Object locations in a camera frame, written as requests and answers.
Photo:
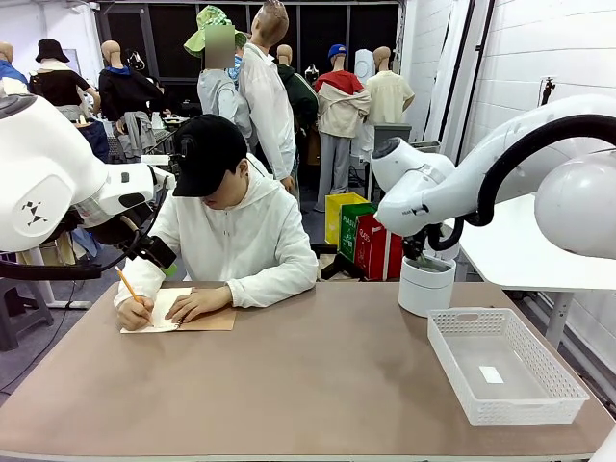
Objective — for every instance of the person's right hand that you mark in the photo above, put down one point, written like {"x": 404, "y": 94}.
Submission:
{"x": 135, "y": 315}

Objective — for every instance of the mannequin with blue cap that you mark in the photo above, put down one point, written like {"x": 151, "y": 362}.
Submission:
{"x": 339, "y": 110}

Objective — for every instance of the mannequin in black hoodie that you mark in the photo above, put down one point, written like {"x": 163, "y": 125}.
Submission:
{"x": 125, "y": 91}

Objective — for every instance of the mannequin in blue shirt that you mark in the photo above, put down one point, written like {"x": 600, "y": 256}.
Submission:
{"x": 9, "y": 72}

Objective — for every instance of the mannequin with green checked hat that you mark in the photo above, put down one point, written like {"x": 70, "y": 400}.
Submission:
{"x": 216, "y": 94}

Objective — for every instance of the black tripod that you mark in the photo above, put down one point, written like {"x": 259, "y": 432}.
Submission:
{"x": 548, "y": 91}

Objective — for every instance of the mannequin with black bucket hat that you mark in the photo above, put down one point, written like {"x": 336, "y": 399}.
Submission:
{"x": 58, "y": 86}

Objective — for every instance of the green recycling bag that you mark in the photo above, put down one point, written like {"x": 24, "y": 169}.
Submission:
{"x": 349, "y": 231}

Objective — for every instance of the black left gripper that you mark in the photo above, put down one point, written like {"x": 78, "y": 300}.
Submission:
{"x": 151, "y": 250}

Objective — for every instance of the white perforated plastic basket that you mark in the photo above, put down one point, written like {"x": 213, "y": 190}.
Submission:
{"x": 524, "y": 411}

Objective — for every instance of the person's left hand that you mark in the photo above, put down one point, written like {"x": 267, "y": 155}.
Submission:
{"x": 204, "y": 300}

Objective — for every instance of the black floor stand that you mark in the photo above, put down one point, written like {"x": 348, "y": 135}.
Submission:
{"x": 339, "y": 264}

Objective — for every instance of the yellow pencil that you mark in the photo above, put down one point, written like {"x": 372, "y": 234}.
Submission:
{"x": 126, "y": 284}

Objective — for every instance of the person in white hooded jacket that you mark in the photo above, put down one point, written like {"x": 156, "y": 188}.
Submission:
{"x": 250, "y": 231}

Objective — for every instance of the mannequin in dark green jacket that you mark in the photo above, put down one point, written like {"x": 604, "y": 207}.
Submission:
{"x": 300, "y": 96}

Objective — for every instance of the tall mannequin in white shirt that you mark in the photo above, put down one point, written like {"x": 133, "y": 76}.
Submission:
{"x": 267, "y": 110}

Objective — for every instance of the white table leg frame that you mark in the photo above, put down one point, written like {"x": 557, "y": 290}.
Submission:
{"x": 48, "y": 289}

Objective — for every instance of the metal tray container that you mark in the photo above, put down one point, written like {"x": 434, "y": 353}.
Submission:
{"x": 426, "y": 143}

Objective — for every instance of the grey garment bundle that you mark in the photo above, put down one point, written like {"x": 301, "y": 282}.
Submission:
{"x": 137, "y": 132}

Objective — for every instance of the person's left forearm white sleeve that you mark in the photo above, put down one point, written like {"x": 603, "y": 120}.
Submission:
{"x": 274, "y": 291}

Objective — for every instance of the large white table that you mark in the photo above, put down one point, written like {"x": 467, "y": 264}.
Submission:
{"x": 510, "y": 260}

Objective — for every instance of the small white side table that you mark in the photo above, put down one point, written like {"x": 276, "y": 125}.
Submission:
{"x": 388, "y": 262}

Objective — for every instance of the red recycling bag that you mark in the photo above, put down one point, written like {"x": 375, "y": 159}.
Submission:
{"x": 373, "y": 252}

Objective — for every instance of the grey step stool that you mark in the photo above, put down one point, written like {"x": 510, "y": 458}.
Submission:
{"x": 24, "y": 313}

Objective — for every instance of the grey cabinet box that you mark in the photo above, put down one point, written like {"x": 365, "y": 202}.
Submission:
{"x": 385, "y": 137}

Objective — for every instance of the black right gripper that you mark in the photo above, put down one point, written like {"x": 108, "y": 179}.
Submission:
{"x": 414, "y": 246}

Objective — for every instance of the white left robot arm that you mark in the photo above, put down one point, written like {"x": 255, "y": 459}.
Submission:
{"x": 43, "y": 168}

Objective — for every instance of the mannequin in cream shirt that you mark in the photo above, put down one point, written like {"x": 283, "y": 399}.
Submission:
{"x": 387, "y": 96}

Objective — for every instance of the spiral notebook brown cover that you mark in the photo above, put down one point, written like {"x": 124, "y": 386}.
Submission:
{"x": 216, "y": 321}

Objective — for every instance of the yellow recycling bag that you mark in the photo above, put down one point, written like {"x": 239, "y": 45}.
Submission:
{"x": 334, "y": 216}

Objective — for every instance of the white round trash bin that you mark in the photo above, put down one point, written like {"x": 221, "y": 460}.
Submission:
{"x": 426, "y": 291}

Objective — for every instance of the black baseball cap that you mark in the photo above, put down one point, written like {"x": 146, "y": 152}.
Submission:
{"x": 212, "y": 154}

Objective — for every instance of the person's right forearm white sleeve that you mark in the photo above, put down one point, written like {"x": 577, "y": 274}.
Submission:
{"x": 144, "y": 284}

